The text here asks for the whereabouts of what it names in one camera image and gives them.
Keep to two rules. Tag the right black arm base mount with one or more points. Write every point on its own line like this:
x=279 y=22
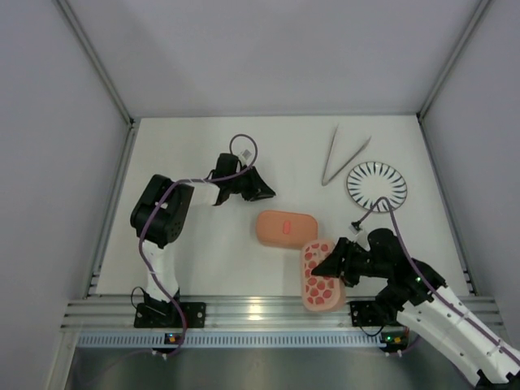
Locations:
x=367 y=314

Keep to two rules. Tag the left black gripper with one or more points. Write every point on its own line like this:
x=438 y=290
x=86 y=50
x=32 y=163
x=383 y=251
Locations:
x=247 y=184

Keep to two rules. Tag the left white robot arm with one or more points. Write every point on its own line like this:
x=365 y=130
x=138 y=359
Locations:
x=160 y=213

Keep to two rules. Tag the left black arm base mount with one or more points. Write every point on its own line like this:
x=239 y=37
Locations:
x=165 y=315

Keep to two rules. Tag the left aluminium frame post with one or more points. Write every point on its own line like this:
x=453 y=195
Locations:
x=72 y=20

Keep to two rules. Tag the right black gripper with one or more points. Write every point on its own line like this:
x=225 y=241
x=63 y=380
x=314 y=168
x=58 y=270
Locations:
x=347 y=262

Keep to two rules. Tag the grey slotted cable duct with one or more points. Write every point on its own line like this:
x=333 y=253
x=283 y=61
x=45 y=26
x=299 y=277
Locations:
x=229 y=339

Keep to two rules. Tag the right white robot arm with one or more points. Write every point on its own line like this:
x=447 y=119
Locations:
x=416 y=297

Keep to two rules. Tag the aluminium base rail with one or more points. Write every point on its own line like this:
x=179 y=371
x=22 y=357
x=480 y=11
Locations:
x=222 y=313

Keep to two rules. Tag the pink box lid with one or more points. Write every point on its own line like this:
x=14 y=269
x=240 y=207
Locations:
x=282 y=223
x=312 y=255

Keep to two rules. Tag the striped round plate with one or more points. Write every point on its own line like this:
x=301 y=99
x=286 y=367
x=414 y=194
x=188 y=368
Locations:
x=376 y=184

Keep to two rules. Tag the pink lunch box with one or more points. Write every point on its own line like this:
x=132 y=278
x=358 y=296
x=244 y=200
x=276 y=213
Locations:
x=286 y=242
x=323 y=295

